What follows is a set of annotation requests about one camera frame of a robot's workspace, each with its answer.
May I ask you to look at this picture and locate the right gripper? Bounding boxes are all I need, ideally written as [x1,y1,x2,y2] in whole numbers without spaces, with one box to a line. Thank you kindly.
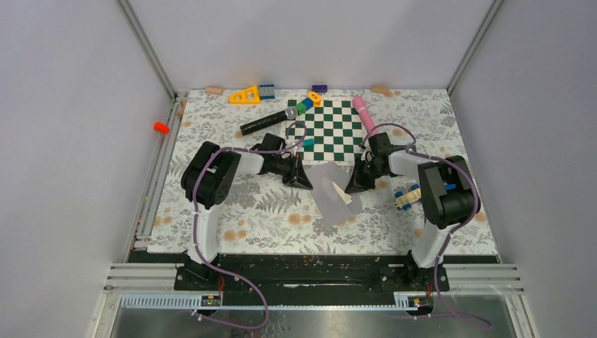
[345,157,387,194]

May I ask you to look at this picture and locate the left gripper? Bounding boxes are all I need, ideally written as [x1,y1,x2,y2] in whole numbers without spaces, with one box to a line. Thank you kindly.
[270,154,312,190]

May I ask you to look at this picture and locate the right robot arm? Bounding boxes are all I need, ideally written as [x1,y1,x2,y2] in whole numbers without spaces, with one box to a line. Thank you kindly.
[345,132,481,290]

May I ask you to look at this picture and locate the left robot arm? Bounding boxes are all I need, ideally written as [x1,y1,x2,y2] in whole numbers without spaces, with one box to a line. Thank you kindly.
[180,133,313,289]

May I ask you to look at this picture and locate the beige toy car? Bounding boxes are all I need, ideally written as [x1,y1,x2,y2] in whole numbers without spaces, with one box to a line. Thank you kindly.
[394,184,422,210]

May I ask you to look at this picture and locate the floral table cloth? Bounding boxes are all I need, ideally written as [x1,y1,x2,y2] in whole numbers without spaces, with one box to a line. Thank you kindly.
[146,88,496,256]

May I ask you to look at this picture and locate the green white chessboard mat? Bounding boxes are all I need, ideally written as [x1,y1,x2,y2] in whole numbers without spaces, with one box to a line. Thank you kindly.
[279,98,366,166]

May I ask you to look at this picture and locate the black toy microphone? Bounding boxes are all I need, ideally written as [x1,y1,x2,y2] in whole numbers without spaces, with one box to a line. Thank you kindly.
[239,106,299,136]

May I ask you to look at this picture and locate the blue lego brick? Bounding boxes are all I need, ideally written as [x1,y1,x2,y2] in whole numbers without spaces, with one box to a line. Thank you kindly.
[258,84,275,100]

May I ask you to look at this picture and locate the purple lego brick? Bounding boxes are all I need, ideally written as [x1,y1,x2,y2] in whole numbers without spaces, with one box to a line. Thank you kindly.
[311,84,328,93]

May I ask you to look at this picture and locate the yellow triangle toy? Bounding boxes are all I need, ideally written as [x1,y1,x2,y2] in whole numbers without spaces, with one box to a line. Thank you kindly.
[229,85,260,105]

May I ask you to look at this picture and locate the wooden cylinder block right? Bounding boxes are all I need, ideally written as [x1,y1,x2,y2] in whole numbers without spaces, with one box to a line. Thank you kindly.
[370,86,393,96]

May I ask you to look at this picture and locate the wooden cylinder block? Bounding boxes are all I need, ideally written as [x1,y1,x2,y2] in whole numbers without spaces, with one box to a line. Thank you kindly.
[370,86,393,96]
[204,87,224,96]

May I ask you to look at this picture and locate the wooden cylinder block left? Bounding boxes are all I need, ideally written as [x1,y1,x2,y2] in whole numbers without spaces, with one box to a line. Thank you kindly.
[204,87,224,96]

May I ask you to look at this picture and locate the orange cap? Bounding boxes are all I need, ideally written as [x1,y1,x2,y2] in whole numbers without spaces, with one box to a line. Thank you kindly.
[153,122,170,134]

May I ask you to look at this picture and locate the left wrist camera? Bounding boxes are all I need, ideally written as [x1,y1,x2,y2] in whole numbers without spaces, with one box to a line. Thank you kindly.
[291,149,304,165]

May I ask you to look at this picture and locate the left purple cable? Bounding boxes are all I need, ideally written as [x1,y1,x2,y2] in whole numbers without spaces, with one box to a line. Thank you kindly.
[191,120,309,331]

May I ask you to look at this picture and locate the purple cable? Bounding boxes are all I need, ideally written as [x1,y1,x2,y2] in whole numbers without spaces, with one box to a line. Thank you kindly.
[361,123,493,331]
[191,120,309,331]

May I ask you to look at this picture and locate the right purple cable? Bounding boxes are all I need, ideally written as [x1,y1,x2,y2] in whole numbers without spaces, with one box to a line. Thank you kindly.
[361,123,493,331]

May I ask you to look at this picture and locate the colourful block chain toy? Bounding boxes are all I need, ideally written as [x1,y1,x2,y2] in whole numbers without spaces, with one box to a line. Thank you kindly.
[295,92,322,115]

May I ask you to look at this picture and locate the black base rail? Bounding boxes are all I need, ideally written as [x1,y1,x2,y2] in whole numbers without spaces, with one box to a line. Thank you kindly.
[128,251,500,309]

